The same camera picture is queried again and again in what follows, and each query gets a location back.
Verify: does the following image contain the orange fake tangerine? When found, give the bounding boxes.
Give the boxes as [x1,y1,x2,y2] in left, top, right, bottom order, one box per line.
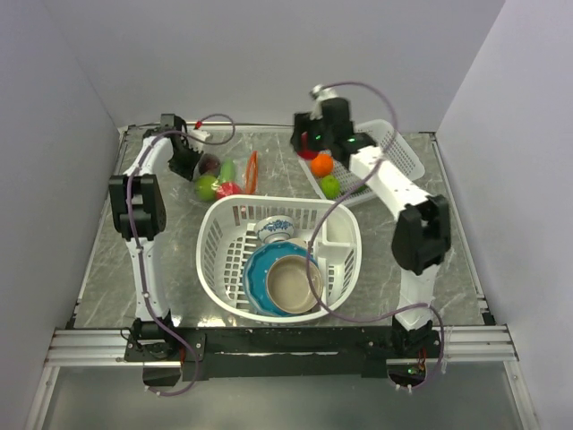
[310,153,334,178]

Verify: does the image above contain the blue floral white bowl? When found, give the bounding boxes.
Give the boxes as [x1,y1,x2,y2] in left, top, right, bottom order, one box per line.
[254,215,295,244]

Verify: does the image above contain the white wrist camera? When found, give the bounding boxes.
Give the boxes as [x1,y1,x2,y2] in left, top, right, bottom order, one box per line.
[189,121,212,142]
[310,84,338,120]

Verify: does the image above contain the beige ceramic bowl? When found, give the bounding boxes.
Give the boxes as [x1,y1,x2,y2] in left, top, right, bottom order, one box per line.
[266,254,317,314]

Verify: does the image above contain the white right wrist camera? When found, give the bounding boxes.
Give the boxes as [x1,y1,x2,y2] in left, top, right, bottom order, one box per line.
[310,84,338,120]

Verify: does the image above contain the clear orange zip top bag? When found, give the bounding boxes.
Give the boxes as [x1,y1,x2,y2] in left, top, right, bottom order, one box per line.
[181,150,261,210]

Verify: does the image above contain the white perforated rectangular basket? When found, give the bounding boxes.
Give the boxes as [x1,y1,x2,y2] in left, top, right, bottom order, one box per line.
[299,119,425,208]

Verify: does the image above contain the black aluminium base frame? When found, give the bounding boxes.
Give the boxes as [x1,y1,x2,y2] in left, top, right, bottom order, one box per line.
[45,326,517,389]

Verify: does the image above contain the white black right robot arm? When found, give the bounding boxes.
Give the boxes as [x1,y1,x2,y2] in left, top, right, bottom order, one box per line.
[291,89,451,357]

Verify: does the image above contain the green fake apple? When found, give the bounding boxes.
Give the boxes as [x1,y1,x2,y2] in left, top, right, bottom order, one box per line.
[320,175,340,200]
[194,175,218,202]

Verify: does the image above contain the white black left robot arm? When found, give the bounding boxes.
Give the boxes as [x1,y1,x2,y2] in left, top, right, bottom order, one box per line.
[108,114,201,360]

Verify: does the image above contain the teal blue bowl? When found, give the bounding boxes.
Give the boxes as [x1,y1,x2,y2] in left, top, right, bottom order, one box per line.
[243,241,324,317]

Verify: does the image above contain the dark red fake apple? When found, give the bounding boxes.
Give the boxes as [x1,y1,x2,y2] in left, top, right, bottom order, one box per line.
[198,153,221,176]

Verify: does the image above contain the white round dish basket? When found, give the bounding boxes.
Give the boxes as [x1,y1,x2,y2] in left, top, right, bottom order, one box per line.
[195,195,362,324]

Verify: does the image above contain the green fake chili pepper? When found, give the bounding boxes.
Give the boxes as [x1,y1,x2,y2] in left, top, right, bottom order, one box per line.
[344,185,369,198]

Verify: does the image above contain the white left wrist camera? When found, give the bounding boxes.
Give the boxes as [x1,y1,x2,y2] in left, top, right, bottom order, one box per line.
[189,121,212,142]

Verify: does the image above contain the pink red fake peach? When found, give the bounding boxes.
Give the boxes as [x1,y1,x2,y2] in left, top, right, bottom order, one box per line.
[296,132,319,160]

